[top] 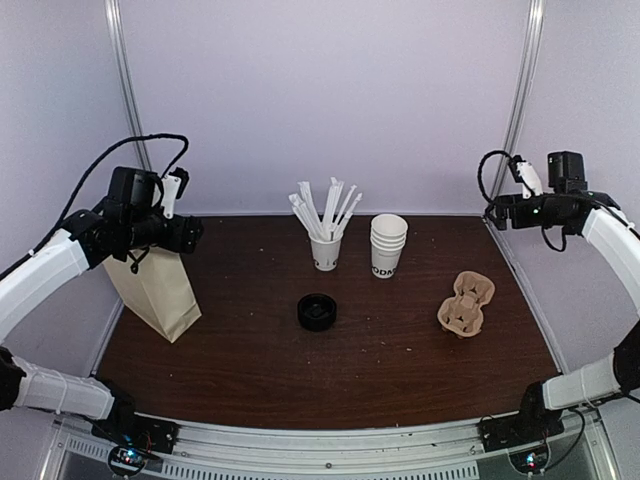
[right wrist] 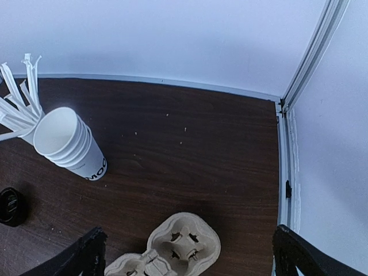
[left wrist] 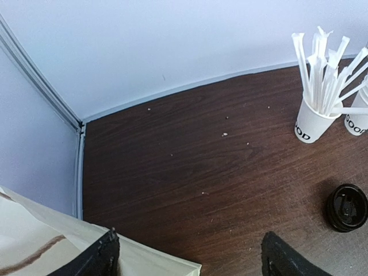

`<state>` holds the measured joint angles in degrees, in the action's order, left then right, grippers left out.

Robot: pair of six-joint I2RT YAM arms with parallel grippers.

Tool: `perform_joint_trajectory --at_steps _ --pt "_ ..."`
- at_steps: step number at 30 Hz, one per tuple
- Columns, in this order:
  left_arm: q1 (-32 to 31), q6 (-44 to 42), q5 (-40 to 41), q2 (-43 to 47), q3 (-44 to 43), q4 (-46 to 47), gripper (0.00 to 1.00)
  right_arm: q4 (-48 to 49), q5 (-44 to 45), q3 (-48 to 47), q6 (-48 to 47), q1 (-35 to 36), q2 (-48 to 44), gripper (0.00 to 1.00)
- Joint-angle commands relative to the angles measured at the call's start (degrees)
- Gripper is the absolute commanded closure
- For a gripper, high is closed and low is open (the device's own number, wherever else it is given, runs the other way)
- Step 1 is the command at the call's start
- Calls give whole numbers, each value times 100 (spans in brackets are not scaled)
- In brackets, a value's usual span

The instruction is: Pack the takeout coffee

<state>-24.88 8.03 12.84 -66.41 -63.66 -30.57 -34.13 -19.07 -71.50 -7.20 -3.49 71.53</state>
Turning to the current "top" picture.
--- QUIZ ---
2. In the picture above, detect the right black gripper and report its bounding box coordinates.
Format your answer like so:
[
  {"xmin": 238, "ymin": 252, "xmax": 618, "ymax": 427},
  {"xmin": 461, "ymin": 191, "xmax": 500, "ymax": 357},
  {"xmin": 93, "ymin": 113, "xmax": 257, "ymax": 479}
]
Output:
[{"xmin": 485, "ymin": 191, "xmax": 568, "ymax": 230}]

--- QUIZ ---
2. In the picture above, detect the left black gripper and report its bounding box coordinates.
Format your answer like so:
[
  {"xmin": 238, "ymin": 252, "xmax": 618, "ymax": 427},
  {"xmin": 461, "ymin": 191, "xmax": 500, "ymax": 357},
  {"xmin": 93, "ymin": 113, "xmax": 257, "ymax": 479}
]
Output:
[{"xmin": 124, "ymin": 210, "xmax": 205, "ymax": 254}]

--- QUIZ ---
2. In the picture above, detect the stack of white paper cups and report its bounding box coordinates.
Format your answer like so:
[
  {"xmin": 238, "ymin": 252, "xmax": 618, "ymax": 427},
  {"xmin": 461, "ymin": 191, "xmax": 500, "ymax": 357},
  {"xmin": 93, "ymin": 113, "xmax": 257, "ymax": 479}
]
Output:
[{"xmin": 370, "ymin": 214, "xmax": 408, "ymax": 279}]

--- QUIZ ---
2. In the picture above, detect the stack of black cup lids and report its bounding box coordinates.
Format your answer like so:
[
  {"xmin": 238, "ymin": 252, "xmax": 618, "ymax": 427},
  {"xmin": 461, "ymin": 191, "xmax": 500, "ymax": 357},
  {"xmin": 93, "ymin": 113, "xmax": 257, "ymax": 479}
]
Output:
[{"xmin": 297, "ymin": 293, "xmax": 337, "ymax": 332}]

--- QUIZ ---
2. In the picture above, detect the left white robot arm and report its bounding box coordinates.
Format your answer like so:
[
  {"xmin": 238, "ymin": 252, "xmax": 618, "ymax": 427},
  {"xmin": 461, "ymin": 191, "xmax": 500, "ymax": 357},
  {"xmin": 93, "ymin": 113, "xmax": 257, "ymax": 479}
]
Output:
[{"xmin": 1, "ymin": 167, "xmax": 203, "ymax": 444}]

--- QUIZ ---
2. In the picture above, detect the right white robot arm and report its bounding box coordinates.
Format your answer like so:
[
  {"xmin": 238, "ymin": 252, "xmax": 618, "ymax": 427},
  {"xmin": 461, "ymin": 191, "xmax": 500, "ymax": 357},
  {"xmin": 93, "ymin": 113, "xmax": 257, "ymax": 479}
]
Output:
[{"xmin": 481, "ymin": 149, "xmax": 639, "ymax": 442}]

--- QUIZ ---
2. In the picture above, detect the brown paper bag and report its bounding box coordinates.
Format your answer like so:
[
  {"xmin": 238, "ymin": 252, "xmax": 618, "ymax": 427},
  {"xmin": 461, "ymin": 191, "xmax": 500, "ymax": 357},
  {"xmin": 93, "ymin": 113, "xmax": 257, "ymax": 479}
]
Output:
[{"xmin": 103, "ymin": 248, "xmax": 202, "ymax": 343}]

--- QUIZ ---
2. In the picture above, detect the bundle of wrapped white straws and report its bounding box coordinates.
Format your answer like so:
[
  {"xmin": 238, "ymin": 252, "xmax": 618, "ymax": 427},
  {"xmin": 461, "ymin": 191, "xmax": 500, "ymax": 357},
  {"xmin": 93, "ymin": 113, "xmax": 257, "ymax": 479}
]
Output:
[{"xmin": 288, "ymin": 177, "xmax": 363, "ymax": 242}]

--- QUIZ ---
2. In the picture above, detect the brown pulp cup carrier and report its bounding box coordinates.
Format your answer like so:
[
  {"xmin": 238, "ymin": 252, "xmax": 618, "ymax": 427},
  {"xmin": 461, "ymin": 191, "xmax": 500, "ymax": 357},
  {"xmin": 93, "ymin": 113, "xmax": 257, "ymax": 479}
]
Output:
[{"xmin": 437, "ymin": 271, "xmax": 496, "ymax": 339}]

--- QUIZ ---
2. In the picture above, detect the white cup holding straws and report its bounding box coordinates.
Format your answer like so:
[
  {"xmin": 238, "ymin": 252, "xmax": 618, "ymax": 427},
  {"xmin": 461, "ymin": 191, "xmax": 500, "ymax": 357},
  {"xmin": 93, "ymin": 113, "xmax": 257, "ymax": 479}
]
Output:
[{"xmin": 309, "ymin": 236, "xmax": 342, "ymax": 272}]

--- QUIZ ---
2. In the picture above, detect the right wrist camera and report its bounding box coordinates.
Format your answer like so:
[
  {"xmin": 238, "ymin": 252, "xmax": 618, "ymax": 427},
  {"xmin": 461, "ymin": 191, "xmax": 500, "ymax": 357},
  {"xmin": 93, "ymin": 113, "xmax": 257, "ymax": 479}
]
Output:
[{"xmin": 509, "ymin": 155, "xmax": 543, "ymax": 199}]

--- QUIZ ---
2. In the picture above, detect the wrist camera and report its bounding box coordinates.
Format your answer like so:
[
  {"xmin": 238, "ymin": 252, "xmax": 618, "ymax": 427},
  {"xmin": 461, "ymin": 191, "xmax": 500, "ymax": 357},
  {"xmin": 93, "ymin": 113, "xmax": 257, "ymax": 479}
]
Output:
[
  {"xmin": 160, "ymin": 167, "xmax": 189, "ymax": 220},
  {"xmin": 509, "ymin": 155, "xmax": 543, "ymax": 199}
]

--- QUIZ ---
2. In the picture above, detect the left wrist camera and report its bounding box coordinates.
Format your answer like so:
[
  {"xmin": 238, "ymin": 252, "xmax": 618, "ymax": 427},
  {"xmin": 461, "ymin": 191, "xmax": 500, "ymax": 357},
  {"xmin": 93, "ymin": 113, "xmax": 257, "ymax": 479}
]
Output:
[{"xmin": 160, "ymin": 167, "xmax": 189, "ymax": 220}]

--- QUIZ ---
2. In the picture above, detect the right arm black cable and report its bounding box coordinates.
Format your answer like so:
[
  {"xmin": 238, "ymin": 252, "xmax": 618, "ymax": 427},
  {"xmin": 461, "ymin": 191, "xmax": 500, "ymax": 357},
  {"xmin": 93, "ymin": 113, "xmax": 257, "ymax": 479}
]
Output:
[{"xmin": 477, "ymin": 149, "xmax": 516, "ymax": 204}]

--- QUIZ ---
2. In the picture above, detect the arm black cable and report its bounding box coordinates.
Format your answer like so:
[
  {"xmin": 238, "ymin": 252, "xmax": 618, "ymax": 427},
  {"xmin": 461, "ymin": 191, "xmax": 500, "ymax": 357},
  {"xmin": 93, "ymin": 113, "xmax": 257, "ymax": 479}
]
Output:
[
  {"xmin": 477, "ymin": 149, "xmax": 516, "ymax": 204},
  {"xmin": 49, "ymin": 133, "xmax": 190, "ymax": 236}
]

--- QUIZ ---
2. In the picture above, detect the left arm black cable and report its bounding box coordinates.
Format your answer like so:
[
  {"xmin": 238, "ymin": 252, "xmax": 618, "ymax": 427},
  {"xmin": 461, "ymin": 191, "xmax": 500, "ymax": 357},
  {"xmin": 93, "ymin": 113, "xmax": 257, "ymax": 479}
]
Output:
[{"xmin": 49, "ymin": 133, "xmax": 190, "ymax": 236}]

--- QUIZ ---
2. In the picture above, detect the right aluminium frame post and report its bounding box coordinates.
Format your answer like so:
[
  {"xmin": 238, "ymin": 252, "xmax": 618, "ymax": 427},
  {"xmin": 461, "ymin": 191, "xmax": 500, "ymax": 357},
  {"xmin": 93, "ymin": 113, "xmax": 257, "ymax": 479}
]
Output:
[{"xmin": 492, "ymin": 0, "xmax": 546, "ymax": 199}]

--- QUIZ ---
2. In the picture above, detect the aluminium frame post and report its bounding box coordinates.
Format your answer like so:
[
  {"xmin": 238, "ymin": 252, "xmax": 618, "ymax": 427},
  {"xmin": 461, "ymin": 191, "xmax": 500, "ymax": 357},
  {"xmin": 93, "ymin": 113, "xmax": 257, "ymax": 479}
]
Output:
[
  {"xmin": 103, "ymin": 0, "xmax": 154, "ymax": 174},
  {"xmin": 492, "ymin": 0, "xmax": 546, "ymax": 199}
]

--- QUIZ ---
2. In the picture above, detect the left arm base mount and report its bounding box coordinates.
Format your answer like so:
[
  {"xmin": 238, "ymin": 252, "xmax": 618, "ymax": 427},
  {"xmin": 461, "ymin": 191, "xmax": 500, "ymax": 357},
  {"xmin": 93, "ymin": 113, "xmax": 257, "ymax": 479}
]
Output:
[{"xmin": 89, "ymin": 415, "xmax": 179, "ymax": 478}]

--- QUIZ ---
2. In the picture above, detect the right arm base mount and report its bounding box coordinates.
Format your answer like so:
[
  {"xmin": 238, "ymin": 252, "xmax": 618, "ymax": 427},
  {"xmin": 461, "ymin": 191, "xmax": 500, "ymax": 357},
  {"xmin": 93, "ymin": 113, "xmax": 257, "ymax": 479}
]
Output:
[{"xmin": 477, "ymin": 414, "xmax": 565, "ymax": 476}]

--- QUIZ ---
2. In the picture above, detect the left aluminium frame post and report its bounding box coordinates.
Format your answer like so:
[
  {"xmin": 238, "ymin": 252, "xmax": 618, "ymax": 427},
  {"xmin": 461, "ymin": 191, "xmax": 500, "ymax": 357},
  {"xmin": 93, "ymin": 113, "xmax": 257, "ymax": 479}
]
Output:
[{"xmin": 103, "ymin": 0, "xmax": 154, "ymax": 174}]

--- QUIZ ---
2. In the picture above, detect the aluminium front rail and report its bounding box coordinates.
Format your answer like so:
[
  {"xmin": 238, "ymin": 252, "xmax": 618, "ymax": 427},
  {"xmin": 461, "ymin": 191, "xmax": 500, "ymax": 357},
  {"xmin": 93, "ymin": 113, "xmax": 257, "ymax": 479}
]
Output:
[{"xmin": 42, "ymin": 417, "xmax": 609, "ymax": 480}]

